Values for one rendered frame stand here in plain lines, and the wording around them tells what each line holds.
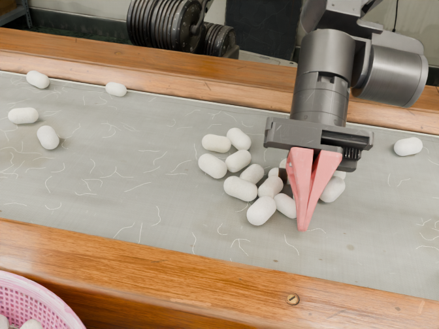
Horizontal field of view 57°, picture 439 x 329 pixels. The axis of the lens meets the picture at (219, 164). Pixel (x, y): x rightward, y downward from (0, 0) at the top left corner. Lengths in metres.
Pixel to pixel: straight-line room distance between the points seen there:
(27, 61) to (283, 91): 0.40
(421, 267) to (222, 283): 0.20
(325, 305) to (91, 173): 0.29
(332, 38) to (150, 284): 0.29
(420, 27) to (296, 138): 2.28
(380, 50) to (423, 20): 2.17
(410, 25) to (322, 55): 2.21
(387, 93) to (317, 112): 0.09
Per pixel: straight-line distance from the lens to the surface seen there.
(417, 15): 2.61
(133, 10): 0.91
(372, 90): 0.45
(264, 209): 0.40
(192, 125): 0.55
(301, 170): 0.38
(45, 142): 0.52
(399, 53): 0.47
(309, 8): 0.49
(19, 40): 0.78
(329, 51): 0.43
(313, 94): 0.41
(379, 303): 0.36
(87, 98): 0.63
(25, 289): 0.35
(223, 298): 0.33
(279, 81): 0.64
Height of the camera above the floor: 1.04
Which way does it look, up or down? 38 degrees down
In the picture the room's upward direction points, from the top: 5 degrees clockwise
